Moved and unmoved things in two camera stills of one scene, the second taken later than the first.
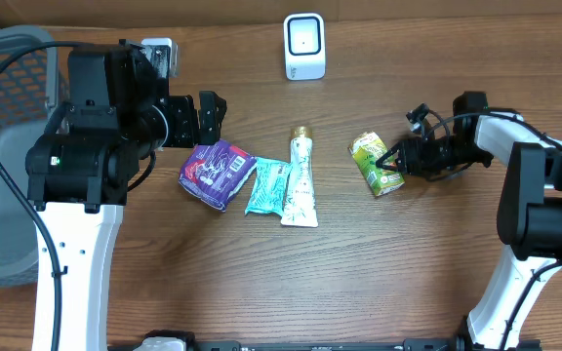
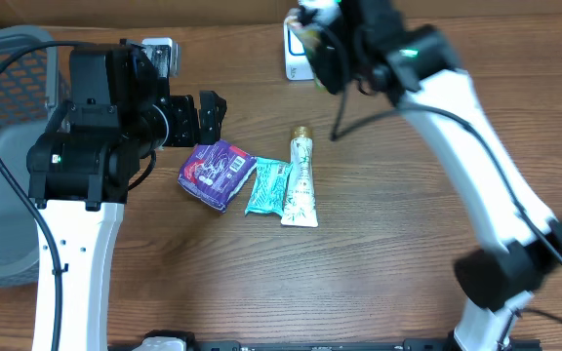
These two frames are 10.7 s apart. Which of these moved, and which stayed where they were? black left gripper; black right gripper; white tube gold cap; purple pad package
Moved: black right gripper
Stayed: white tube gold cap; purple pad package; black left gripper
